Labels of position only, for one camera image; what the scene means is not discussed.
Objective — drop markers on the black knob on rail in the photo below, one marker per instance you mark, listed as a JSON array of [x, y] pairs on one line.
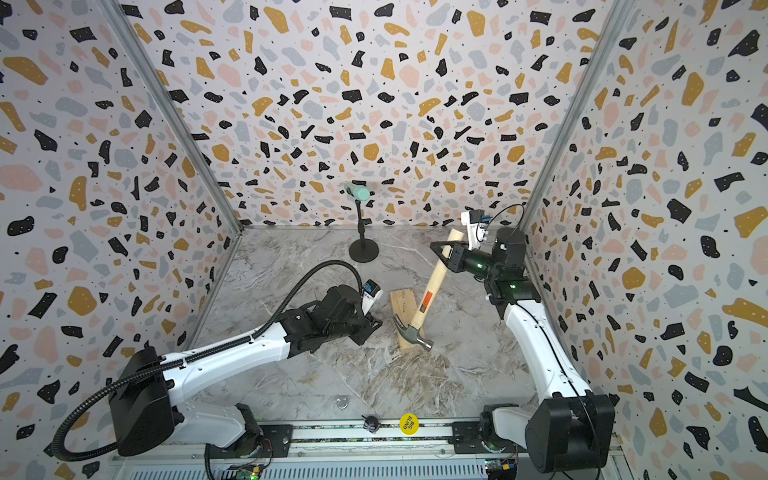
[[371, 424]]

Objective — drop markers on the wooden block with nails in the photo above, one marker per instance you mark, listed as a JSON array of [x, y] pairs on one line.
[[404, 306]]

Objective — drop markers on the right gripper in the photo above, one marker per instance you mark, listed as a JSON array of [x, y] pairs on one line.
[[461, 262]]

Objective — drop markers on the microphone on black stand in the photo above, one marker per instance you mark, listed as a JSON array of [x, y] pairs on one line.
[[362, 250]]

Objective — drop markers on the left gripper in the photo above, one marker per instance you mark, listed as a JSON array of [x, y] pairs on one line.
[[370, 323]]

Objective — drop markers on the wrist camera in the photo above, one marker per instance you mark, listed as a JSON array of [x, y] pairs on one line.
[[476, 223], [371, 293]]

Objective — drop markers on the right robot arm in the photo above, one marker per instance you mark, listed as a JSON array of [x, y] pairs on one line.
[[572, 426]]

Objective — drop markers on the yellow round sticker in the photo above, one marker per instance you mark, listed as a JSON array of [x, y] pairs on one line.
[[409, 424]]

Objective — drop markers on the wooden handle claw hammer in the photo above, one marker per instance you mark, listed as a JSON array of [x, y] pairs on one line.
[[414, 333]]

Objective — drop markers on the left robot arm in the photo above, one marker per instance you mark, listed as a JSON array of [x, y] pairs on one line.
[[160, 409]]

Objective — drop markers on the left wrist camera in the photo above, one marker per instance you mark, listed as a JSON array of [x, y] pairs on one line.
[[371, 293]]

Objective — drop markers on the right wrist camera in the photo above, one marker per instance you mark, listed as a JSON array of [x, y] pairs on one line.
[[476, 223]]

